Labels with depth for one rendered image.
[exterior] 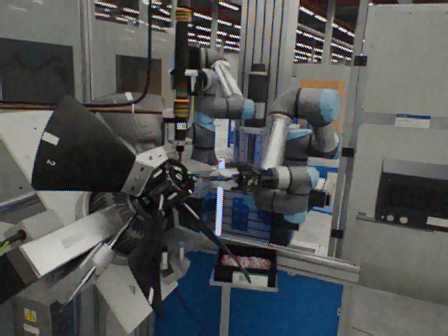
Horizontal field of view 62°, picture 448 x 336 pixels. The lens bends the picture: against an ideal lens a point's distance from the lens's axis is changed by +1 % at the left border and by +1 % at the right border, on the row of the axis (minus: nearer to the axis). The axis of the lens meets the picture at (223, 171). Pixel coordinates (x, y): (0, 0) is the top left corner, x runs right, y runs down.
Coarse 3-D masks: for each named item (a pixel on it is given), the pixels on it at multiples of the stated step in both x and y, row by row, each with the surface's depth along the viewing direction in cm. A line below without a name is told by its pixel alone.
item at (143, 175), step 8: (136, 160) 95; (136, 168) 96; (144, 168) 97; (128, 176) 95; (144, 176) 98; (128, 184) 95; (136, 184) 97; (144, 184) 98; (128, 192) 96; (136, 192) 98
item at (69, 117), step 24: (72, 96) 84; (48, 120) 79; (72, 120) 83; (96, 120) 87; (48, 144) 79; (72, 144) 83; (96, 144) 86; (120, 144) 91; (48, 168) 79; (72, 168) 83; (96, 168) 87; (120, 168) 92
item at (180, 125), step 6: (180, 0) 98; (186, 0) 98; (180, 6) 102; (186, 6) 99; (180, 120) 106; (186, 120) 107; (180, 126) 106; (186, 126) 108; (180, 132) 107; (180, 138) 107; (180, 150) 109
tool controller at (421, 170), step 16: (384, 160) 124; (400, 160) 123; (384, 176) 118; (400, 176) 116; (416, 176) 114; (432, 176) 113; (384, 192) 120; (400, 192) 117; (416, 192) 116; (432, 192) 114; (384, 208) 122; (400, 208) 120; (416, 208) 118; (432, 208) 116; (400, 224) 123; (416, 224) 121; (432, 224) 119
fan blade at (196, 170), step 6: (186, 162) 133; (192, 162) 134; (198, 162) 136; (192, 168) 126; (198, 168) 127; (204, 168) 128; (210, 168) 131; (192, 174) 114; (198, 174) 115; (204, 174) 118; (234, 180) 127
